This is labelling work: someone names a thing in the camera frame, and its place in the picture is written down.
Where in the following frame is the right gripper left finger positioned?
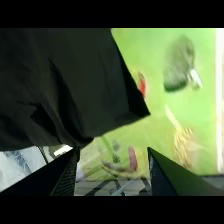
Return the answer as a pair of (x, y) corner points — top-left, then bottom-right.
(0, 147), (81, 197)

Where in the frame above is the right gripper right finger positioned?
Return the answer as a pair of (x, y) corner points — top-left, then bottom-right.
(147, 146), (224, 197)

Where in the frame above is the dark green garment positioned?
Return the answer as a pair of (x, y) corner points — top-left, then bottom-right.
(0, 28), (151, 152)

